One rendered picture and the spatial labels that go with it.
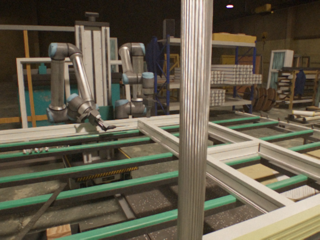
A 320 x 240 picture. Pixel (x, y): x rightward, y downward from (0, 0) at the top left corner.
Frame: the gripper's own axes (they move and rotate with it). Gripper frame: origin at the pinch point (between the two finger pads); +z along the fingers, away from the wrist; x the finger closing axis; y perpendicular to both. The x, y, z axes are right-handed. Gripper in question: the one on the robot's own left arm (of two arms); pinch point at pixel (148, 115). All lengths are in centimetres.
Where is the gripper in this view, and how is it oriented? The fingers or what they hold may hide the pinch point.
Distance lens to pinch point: 200.0
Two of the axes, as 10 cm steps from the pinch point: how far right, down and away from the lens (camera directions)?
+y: 9.1, -0.9, 4.0
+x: -4.1, -2.0, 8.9
